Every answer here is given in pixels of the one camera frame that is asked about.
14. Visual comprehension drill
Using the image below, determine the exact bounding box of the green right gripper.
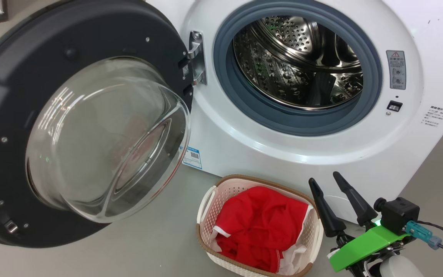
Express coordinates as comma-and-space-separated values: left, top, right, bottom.
308, 172, 412, 277

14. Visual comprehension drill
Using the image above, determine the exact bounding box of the red garment with white stripes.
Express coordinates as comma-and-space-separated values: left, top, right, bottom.
210, 186, 317, 275

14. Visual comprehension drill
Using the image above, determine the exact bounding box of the black round glass washer door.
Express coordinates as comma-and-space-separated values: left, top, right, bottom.
0, 0, 194, 249

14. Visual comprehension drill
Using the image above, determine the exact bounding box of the cream laundry basket brown rim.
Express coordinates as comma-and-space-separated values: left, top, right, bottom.
197, 174, 325, 277

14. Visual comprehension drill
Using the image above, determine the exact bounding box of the white front-load washing machine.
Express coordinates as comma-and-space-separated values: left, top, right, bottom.
145, 0, 443, 224

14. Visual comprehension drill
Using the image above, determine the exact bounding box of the metal door hinge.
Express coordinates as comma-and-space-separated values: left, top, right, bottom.
188, 31, 208, 86

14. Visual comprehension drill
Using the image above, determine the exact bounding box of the round white filter cover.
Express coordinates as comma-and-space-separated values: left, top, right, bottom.
323, 194, 358, 224

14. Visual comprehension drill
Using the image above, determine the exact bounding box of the grey warning sticker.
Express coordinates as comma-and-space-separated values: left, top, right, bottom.
386, 50, 406, 90

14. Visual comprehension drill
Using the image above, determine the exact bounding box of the right teal connector black cable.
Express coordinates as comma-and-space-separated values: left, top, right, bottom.
405, 220, 443, 255

